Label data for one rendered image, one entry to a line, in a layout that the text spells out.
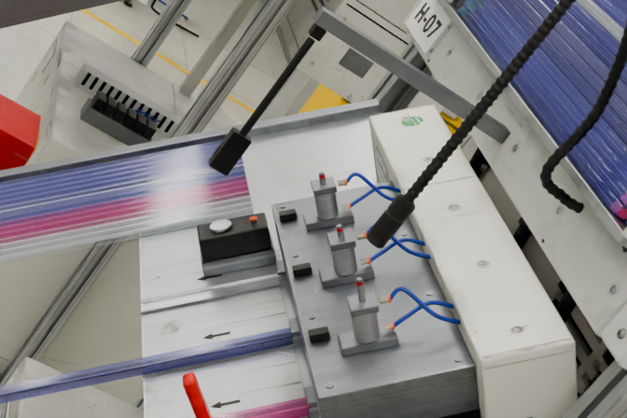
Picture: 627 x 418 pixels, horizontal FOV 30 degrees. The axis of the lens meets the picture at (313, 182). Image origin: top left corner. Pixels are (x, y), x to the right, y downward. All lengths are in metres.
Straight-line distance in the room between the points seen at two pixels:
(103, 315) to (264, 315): 1.44
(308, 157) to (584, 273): 0.57
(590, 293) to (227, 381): 0.35
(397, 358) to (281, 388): 0.14
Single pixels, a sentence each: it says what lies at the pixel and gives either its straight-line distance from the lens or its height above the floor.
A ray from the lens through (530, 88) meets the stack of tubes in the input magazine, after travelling 1.16.
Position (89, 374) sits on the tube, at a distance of 1.16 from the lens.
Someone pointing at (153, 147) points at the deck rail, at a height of 1.00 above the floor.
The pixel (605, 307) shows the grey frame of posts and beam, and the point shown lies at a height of 1.33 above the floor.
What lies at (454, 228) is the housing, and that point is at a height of 1.26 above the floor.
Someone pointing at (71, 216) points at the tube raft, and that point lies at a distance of 1.44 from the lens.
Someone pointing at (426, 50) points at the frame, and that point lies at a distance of 1.47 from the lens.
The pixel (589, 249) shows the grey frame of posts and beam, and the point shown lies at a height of 1.35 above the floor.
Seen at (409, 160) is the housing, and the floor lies 1.25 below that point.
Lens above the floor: 1.55
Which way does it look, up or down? 17 degrees down
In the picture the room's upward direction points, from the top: 37 degrees clockwise
